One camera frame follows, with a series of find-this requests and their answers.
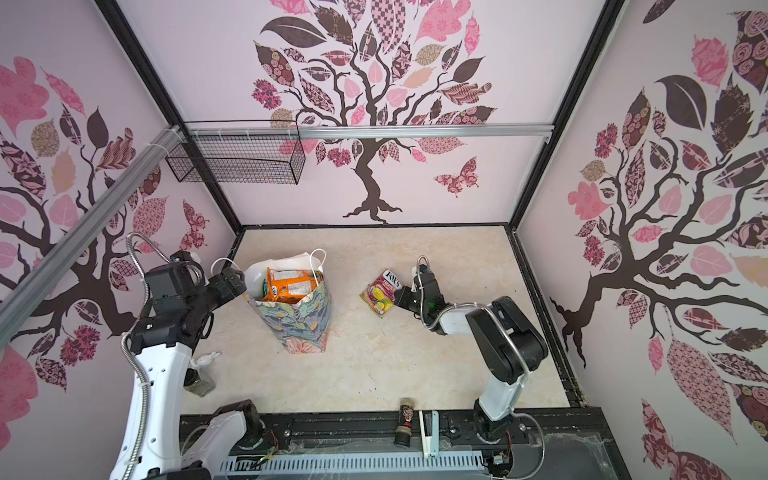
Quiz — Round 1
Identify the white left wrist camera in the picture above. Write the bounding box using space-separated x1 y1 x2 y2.
170 250 204 274

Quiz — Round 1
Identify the floral paper gift bag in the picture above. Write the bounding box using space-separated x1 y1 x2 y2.
243 248 332 354

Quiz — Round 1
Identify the brown cylindrical bottle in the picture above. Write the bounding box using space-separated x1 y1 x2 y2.
394 398 415 448

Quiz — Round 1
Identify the spice jar black lid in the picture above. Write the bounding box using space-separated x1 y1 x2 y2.
183 368 216 397

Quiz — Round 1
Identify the grey slotted cable duct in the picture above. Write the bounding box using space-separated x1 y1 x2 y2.
219 451 485 476

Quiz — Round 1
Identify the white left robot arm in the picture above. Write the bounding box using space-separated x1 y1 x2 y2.
110 232 265 479

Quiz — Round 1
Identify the aluminium rail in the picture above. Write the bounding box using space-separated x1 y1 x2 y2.
1 126 183 345
188 123 554 140

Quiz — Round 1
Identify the yellow-pink Fox's candy packet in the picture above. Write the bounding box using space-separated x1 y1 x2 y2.
360 269 402 317

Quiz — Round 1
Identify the white clip bracket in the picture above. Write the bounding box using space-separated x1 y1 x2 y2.
418 410 440 459

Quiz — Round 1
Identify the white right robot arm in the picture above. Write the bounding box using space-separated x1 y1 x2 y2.
395 256 549 443

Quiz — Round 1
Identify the aluminium rail back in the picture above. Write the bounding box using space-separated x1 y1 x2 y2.
188 123 554 140

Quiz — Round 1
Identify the aluminium rail left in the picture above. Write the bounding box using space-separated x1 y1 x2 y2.
1 126 183 345

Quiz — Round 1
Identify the black wire basket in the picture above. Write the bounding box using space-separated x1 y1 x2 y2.
165 120 307 185

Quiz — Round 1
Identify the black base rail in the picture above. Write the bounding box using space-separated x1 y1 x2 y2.
179 407 629 479

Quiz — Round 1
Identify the small orange snack packet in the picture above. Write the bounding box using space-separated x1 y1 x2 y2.
263 269 323 304

